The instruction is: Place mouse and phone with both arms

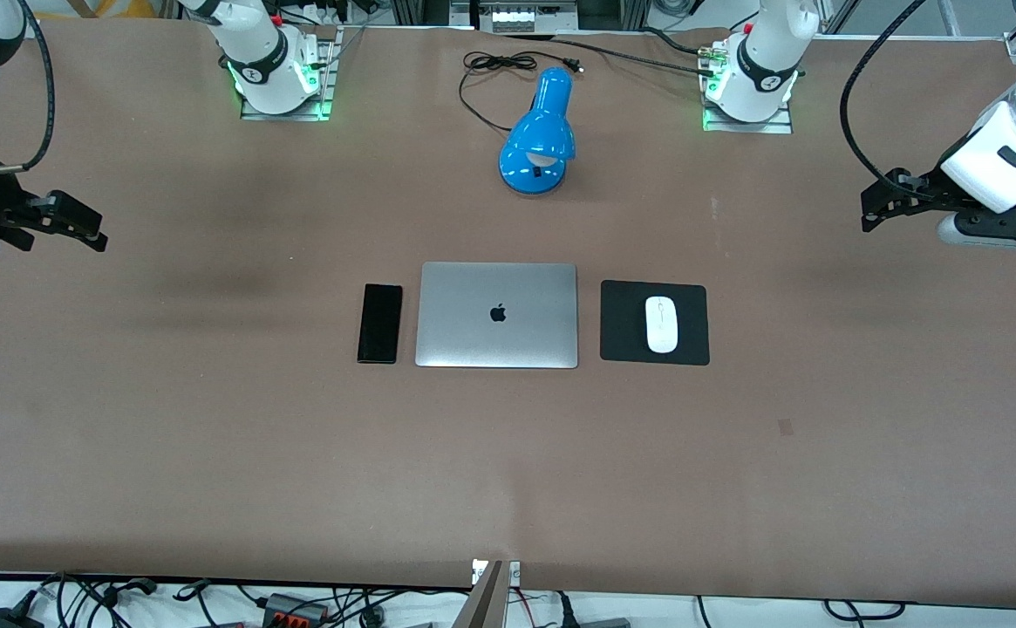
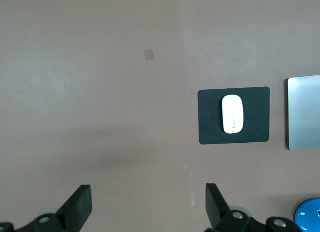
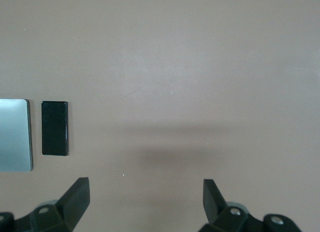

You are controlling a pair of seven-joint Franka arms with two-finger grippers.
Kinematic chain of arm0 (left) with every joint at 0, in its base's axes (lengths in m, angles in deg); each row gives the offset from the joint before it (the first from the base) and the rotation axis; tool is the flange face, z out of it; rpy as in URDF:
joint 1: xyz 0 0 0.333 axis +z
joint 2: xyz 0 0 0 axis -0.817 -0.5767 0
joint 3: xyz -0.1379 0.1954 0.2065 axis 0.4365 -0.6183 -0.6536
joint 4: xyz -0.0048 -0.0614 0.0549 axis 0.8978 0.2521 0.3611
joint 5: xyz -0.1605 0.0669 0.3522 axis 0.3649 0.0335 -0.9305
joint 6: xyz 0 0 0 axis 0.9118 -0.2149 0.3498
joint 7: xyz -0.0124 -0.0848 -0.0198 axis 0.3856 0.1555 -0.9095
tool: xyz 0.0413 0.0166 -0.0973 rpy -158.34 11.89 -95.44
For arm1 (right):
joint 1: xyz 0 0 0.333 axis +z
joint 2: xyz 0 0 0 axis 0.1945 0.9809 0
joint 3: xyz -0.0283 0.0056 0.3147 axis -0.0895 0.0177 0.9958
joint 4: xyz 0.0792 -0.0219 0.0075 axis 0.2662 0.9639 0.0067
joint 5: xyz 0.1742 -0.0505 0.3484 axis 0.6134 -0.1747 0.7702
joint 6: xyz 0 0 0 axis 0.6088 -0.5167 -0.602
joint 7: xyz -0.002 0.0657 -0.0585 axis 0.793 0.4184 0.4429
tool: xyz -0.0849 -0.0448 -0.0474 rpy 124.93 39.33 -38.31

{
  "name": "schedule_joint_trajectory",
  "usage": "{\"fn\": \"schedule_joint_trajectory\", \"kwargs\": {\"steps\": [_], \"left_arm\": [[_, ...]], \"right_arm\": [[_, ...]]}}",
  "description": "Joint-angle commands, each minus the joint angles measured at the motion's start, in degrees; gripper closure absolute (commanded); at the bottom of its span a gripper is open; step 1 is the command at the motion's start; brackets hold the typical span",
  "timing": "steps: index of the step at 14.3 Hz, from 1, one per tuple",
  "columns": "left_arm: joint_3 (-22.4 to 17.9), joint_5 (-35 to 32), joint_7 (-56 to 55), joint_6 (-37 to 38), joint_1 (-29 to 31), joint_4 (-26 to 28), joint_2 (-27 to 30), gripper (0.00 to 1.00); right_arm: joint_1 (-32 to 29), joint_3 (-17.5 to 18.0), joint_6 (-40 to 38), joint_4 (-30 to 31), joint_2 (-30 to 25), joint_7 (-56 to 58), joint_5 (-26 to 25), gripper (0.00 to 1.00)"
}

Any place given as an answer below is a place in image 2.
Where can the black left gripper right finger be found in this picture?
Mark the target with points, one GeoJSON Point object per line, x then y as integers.
{"type": "Point", "coordinates": [220, 212]}

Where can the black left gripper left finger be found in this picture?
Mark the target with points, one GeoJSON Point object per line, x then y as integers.
{"type": "Point", "coordinates": [72, 212]}

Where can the white computer mouse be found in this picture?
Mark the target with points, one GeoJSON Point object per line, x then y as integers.
{"type": "Point", "coordinates": [232, 109]}

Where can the black mouse pad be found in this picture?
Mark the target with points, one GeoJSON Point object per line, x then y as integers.
{"type": "Point", "coordinates": [257, 117]}

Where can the blue desk lamp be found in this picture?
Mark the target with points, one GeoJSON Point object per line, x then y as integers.
{"type": "Point", "coordinates": [308, 217]}

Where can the silver laptop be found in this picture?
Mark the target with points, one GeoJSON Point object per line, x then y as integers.
{"type": "Point", "coordinates": [305, 112]}

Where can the small brown tape patch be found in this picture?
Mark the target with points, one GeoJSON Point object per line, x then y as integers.
{"type": "Point", "coordinates": [149, 55]}

